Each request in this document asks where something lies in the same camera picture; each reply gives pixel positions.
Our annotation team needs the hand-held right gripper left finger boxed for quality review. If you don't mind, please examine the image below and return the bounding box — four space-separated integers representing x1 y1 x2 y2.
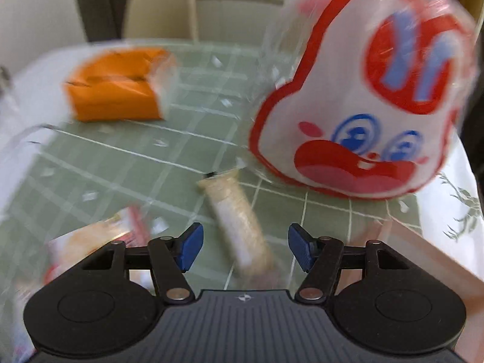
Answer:
80 222 205 305

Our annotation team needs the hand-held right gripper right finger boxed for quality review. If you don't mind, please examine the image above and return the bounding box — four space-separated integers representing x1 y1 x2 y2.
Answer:
288 224 411 305

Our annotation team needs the beige snack bar packet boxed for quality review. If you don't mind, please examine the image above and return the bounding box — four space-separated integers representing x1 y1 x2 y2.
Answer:
197 169 276 278

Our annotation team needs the rice cracker packet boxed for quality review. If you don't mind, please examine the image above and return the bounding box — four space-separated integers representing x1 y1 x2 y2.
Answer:
43 205 154 292

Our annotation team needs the cardboard box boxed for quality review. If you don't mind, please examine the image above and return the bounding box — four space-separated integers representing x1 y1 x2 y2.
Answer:
346 218 478 312

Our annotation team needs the green grid table mat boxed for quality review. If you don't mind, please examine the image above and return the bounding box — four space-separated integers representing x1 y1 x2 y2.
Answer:
0 40 430 297

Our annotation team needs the white bamboo print tablecloth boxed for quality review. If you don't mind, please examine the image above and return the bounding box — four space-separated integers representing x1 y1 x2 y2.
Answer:
416 132 484 260

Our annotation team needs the rabbit face snack bag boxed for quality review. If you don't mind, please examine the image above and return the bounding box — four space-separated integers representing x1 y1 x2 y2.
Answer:
247 0 479 200

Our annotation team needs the orange tissue box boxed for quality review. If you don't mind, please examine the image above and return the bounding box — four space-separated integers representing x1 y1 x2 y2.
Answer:
64 47 178 123

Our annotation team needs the beige chair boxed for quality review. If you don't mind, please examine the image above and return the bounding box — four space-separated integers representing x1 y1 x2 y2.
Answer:
123 0 199 42

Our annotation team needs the dark glass cabinet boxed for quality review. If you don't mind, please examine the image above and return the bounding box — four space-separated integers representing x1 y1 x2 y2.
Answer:
71 0 154 42

